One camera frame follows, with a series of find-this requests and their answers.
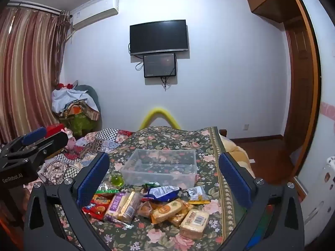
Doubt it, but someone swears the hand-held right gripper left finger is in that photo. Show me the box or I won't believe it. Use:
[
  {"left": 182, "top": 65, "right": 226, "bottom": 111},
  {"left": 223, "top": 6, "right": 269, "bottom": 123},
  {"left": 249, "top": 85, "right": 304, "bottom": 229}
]
[{"left": 23, "top": 152, "right": 110, "bottom": 251}]

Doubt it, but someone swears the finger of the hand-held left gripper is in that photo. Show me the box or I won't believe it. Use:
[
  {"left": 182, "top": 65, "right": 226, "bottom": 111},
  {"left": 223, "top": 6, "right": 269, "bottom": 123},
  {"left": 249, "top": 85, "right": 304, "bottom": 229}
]
[
  {"left": 5, "top": 131, "right": 68, "bottom": 168},
  {"left": 0, "top": 126, "right": 48, "bottom": 157}
]

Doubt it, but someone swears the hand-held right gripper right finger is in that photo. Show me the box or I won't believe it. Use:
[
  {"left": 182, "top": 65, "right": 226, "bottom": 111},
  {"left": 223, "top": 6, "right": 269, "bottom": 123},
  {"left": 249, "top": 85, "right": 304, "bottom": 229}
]
[{"left": 218, "top": 152, "right": 305, "bottom": 251}]

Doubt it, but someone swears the clear yellow snack packet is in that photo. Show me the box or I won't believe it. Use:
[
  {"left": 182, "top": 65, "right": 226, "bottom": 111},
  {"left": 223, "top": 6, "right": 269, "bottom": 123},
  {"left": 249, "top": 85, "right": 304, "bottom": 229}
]
[{"left": 187, "top": 187, "right": 210, "bottom": 204}]

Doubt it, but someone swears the yellow cracker packet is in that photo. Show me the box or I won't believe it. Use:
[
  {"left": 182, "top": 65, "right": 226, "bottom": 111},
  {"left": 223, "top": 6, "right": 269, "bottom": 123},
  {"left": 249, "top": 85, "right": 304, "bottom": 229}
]
[{"left": 179, "top": 209, "right": 210, "bottom": 239}]

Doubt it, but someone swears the clear plastic storage bin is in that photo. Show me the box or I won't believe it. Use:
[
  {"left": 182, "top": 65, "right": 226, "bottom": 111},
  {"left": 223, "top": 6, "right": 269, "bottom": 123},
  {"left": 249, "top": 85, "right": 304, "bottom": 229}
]
[{"left": 120, "top": 149, "right": 197, "bottom": 189}]

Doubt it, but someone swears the orange rice cracker packet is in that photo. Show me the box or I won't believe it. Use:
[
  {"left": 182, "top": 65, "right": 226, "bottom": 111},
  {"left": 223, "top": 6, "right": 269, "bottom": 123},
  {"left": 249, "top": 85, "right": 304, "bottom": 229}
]
[
  {"left": 167, "top": 210, "right": 194, "bottom": 228},
  {"left": 150, "top": 199, "right": 194, "bottom": 224}
]

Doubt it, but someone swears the red box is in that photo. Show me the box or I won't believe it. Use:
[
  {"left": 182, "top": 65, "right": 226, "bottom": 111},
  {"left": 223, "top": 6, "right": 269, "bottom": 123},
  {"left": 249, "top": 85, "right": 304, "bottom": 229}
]
[{"left": 46, "top": 125, "right": 64, "bottom": 136}]

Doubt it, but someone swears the green yellow snack packet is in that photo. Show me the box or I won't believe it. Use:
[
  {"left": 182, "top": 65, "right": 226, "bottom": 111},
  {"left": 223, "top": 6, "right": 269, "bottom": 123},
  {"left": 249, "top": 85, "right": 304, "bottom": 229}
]
[{"left": 95, "top": 184, "right": 119, "bottom": 195}]

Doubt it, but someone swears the pink plush toy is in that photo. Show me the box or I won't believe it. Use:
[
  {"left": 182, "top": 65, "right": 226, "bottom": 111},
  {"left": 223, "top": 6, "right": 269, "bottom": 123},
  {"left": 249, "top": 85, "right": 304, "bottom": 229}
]
[{"left": 64, "top": 128, "right": 77, "bottom": 149}]

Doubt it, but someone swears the green jelly cup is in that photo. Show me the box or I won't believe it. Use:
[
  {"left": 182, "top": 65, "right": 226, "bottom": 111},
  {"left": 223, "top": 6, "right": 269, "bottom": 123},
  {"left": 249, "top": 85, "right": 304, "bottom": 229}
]
[{"left": 110, "top": 174, "right": 123, "bottom": 187}]

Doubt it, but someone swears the beige plush blanket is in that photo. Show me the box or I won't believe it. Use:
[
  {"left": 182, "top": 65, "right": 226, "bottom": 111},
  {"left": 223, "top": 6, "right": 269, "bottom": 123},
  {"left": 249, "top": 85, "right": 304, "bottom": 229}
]
[{"left": 220, "top": 133, "right": 255, "bottom": 178}]

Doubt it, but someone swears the red snack packet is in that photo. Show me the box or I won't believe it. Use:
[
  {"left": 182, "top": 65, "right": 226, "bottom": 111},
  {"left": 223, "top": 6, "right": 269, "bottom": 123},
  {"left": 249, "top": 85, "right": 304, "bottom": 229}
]
[{"left": 82, "top": 195, "right": 113, "bottom": 220}]

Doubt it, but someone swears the purple snack packet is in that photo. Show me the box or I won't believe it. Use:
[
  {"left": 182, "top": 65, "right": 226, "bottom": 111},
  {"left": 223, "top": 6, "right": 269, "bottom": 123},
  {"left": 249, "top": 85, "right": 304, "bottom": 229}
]
[{"left": 104, "top": 192, "right": 126, "bottom": 221}]

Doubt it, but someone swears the patchwork quilt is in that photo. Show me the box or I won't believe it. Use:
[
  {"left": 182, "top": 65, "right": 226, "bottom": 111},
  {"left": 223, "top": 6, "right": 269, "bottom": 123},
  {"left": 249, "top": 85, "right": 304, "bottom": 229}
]
[{"left": 39, "top": 128, "right": 134, "bottom": 186}]

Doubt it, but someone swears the beige wafer packet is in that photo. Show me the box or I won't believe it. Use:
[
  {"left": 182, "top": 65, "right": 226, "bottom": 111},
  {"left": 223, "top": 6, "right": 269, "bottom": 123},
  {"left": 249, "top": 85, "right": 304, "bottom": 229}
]
[{"left": 118, "top": 191, "right": 143, "bottom": 223}]

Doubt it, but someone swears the pile of clothes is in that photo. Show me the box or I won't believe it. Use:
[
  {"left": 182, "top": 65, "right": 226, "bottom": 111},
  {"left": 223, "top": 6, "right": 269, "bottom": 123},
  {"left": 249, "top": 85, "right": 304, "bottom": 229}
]
[{"left": 52, "top": 84, "right": 101, "bottom": 134}]

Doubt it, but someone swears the orange pastry packet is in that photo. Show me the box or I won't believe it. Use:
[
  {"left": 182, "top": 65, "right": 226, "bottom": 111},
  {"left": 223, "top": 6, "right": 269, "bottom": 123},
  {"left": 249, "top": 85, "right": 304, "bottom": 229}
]
[{"left": 137, "top": 201, "right": 153, "bottom": 217}]

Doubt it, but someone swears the striped curtain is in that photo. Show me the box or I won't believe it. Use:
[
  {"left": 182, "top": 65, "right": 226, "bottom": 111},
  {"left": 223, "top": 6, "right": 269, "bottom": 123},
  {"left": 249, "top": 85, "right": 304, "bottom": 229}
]
[{"left": 0, "top": 4, "right": 71, "bottom": 144}]

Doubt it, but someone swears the blue snack bag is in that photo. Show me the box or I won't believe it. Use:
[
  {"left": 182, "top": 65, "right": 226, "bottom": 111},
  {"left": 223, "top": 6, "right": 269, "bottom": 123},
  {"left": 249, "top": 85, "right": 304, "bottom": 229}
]
[{"left": 143, "top": 186, "right": 182, "bottom": 202}]

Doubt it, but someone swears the green floral bedspread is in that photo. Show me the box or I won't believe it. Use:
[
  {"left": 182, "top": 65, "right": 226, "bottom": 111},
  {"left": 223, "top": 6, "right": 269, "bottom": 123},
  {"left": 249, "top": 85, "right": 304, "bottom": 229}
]
[{"left": 50, "top": 126, "right": 252, "bottom": 251}]

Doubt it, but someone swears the yellow curved cushion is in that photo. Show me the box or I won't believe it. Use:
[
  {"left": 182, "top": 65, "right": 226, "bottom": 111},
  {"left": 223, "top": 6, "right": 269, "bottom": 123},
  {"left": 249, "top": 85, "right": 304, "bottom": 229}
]
[{"left": 139, "top": 107, "right": 181, "bottom": 131}]

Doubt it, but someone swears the white stickered appliance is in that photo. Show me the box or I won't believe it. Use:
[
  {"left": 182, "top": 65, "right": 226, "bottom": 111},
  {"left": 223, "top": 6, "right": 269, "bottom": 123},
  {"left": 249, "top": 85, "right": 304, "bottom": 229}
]
[{"left": 321, "top": 155, "right": 335, "bottom": 196}]

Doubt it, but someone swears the wooden door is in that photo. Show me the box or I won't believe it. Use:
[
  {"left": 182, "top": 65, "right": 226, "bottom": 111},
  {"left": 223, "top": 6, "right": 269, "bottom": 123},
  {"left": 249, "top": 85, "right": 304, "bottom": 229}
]
[{"left": 284, "top": 18, "right": 314, "bottom": 160}]

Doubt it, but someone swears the white air conditioner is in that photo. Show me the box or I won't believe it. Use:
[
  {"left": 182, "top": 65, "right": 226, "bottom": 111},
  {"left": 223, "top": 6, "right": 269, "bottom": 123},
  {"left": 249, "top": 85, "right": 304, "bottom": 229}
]
[{"left": 70, "top": 0, "right": 119, "bottom": 30}]

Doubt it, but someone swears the wooden overhead cabinet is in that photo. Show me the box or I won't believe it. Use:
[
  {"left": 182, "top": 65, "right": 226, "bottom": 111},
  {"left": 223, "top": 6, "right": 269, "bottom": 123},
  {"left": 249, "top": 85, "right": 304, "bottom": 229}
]
[{"left": 243, "top": 0, "right": 301, "bottom": 23}]

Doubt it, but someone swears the white curtain rail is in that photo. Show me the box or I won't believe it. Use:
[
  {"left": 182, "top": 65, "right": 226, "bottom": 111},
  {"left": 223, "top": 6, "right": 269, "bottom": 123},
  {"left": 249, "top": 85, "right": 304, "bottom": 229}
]
[{"left": 8, "top": 1, "right": 70, "bottom": 15}]

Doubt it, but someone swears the small black wall monitor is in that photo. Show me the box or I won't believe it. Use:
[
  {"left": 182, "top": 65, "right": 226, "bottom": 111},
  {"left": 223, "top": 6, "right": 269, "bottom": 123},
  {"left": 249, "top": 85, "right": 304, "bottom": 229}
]
[{"left": 143, "top": 53, "right": 176, "bottom": 78}]

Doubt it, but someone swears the black wall television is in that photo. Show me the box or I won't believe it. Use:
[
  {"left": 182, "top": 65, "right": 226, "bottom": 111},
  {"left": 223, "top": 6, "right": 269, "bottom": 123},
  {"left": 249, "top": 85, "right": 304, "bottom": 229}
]
[{"left": 129, "top": 19, "right": 189, "bottom": 56}]

